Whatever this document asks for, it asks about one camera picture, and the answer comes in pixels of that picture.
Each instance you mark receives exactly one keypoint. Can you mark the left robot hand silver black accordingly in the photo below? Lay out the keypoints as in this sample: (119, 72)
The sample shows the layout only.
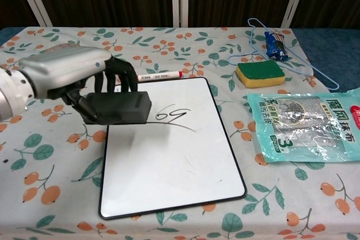
(70, 67)

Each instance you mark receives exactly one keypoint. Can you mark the floral tablecloth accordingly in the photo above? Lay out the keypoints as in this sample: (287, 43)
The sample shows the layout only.
(56, 153)

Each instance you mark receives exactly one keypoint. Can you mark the green yellow sponge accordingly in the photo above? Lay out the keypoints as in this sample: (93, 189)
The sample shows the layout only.
(258, 70)

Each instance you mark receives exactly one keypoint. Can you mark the blue cookie pack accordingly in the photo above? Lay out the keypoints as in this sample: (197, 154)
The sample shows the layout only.
(275, 44)

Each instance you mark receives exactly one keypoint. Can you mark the teal cleaning cloth package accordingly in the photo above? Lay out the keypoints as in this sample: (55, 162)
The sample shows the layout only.
(303, 127)

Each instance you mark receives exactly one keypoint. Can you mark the red cap marker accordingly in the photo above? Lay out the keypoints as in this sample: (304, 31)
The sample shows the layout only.
(160, 76)

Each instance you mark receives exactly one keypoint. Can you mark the grey whiteboard eraser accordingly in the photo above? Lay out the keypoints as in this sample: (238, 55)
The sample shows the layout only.
(123, 108)

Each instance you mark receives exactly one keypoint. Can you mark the white whiteboard black frame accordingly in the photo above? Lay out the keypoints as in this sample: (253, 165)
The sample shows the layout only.
(168, 167)

